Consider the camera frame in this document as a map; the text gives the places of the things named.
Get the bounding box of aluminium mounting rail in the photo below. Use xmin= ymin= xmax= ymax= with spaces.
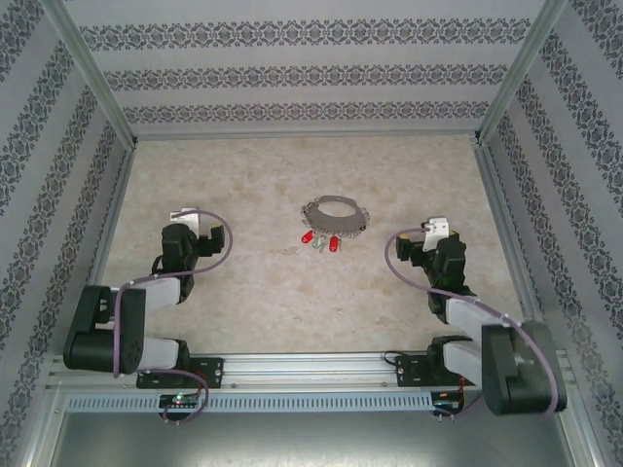
xmin=46 ymin=353 xmax=570 ymax=390

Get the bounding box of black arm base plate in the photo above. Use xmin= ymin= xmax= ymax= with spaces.
xmin=394 ymin=354 xmax=487 ymax=389
xmin=135 ymin=357 xmax=226 ymax=390

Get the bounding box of aluminium frame side rail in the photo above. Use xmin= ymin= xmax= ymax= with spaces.
xmin=474 ymin=140 xmax=551 ymax=351
xmin=67 ymin=143 xmax=138 ymax=356

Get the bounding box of small controller circuit board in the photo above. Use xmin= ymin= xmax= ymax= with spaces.
xmin=159 ymin=392 xmax=203 ymax=411
xmin=431 ymin=390 xmax=467 ymax=414

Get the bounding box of aluminium frame cross rail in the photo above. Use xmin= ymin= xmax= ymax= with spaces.
xmin=130 ymin=126 xmax=483 ymax=143

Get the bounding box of grey sheet metal panel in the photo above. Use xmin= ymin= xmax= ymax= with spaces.
xmin=48 ymin=411 xmax=585 ymax=467

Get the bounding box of aluminium frame post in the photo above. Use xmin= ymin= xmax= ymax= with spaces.
xmin=474 ymin=0 xmax=568 ymax=145
xmin=38 ymin=0 xmax=138 ymax=147

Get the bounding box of slotted grey cable duct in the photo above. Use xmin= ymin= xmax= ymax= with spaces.
xmin=65 ymin=392 xmax=435 ymax=413

